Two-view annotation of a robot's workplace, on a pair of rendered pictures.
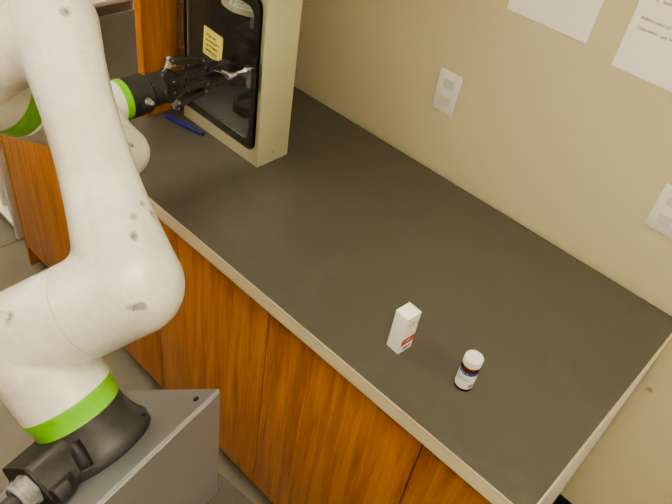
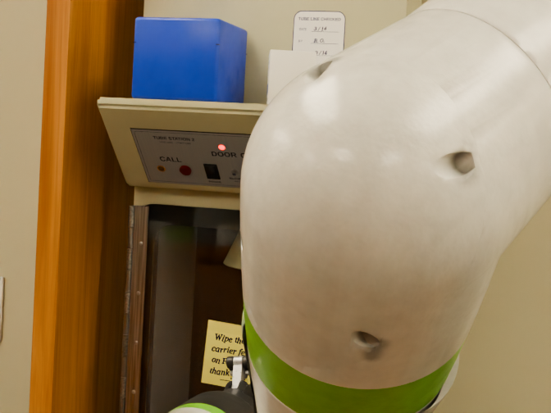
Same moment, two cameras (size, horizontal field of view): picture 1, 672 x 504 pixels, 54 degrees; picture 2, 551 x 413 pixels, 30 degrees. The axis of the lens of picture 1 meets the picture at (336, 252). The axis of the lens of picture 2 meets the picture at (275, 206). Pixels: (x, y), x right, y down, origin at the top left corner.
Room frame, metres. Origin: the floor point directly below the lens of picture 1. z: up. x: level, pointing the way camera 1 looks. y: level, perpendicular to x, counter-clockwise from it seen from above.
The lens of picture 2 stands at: (0.42, 0.79, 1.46)
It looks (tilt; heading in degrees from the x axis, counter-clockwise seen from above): 3 degrees down; 339
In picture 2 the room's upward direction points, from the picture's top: 3 degrees clockwise
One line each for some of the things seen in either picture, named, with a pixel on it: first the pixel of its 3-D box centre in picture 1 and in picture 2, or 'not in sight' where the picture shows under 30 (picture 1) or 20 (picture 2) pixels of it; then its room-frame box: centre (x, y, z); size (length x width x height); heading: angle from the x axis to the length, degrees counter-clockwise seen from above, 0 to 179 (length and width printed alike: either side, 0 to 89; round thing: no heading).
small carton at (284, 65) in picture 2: not in sight; (290, 79); (1.48, 0.37, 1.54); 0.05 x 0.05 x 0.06; 71
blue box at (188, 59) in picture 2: not in sight; (190, 63); (1.55, 0.47, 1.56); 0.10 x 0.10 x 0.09; 53
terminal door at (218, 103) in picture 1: (217, 57); (247, 380); (1.55, 0.38, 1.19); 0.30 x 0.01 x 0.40; 52
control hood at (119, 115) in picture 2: not in sight; (247, 150); (1.51, 0.41, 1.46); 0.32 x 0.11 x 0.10; 53
